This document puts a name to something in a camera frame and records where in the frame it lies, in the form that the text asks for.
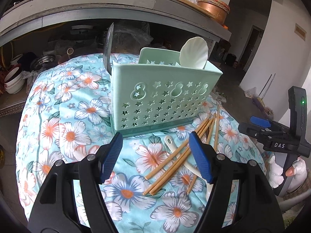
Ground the bamboo chopstick four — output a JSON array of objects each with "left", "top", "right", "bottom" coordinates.
[{"left": 186, "top": 113, "right": 217, "bottom": 195}]

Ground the white shell-shaped spoon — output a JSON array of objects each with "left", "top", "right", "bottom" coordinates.
[{"left": 179, "top": 37, "right": 208, "bottom": 70}]

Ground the stack of white bowls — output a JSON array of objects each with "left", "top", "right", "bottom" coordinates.
[{"left": 4, "top": 54, "right": 25, "bottom": 94}]

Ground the bamboo chopstick two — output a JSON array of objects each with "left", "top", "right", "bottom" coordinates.
[{"left": 142, "top": 116, "right": 216, "bottom": 196}]

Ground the grey concrete counter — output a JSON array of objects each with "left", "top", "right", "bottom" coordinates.
[{"left": 1, "top": 0, "right": 231, "bottom": 45}]

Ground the floral blue quilt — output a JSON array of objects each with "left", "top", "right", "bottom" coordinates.
[{"left": 16, "top": 54, "right": 264, "bottom": 232}]

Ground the bamboo chopstick five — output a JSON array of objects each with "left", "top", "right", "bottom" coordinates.
[{"left": 214, "top": 105, "right": 220, "bottom": 151}]

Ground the mint green utensil holder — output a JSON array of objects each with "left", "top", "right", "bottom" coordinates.
[{"left": 111, "top": 47, "right": 222, "bottom": 137}]

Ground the bamboo chopstick one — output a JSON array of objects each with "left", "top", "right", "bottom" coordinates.
[{"left": 145, "top": 118, "right": 213, "bottom": 180}]

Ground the bamboo chopstick three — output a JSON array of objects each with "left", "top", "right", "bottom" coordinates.
[{"left": 148, "top": 117, "right": 216, "bottom": 196}]

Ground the copper coloured pot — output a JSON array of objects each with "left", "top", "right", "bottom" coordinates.
[{"left": 198, "top": 0, "right": 230, "bottom": 25}]

